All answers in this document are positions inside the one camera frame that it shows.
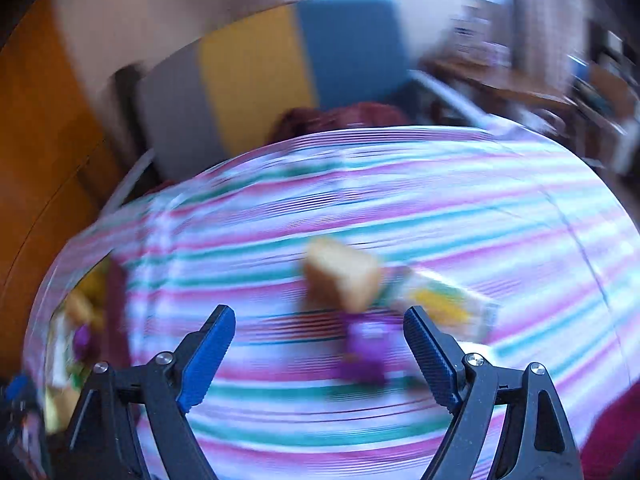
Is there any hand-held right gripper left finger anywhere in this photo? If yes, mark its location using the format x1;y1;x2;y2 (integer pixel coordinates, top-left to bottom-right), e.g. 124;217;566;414
52;304;237;480

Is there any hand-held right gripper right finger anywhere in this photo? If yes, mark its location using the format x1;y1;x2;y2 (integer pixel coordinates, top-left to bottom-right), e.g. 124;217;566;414
403;305;586;480

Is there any purple snack packet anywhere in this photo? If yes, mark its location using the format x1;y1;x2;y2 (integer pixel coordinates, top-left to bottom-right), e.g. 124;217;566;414
336;310;401;386

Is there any large yellow sponge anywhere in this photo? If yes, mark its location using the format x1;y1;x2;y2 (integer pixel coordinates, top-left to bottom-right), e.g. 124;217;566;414
300;236;383;313

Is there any green white snack packet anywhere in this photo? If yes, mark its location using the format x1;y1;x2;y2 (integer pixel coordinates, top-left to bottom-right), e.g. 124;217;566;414
390;267;501;341

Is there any small purple packet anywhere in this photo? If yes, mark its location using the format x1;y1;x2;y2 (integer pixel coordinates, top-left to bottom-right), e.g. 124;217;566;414
72;325;96;363

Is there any dark red fleece cloth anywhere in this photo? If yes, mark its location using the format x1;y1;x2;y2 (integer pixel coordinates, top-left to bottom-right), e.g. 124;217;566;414
580;400;640;480

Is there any dark red garment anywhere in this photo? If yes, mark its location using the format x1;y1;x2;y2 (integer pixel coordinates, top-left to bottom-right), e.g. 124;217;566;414
267;101;416;147

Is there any blue yellow grey armchair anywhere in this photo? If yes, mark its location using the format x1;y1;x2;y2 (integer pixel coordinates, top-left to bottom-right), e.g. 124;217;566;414
112;0;496;186

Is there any wooden desk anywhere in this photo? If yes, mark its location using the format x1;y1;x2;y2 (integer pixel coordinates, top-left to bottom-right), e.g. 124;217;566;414
425;55;576;111

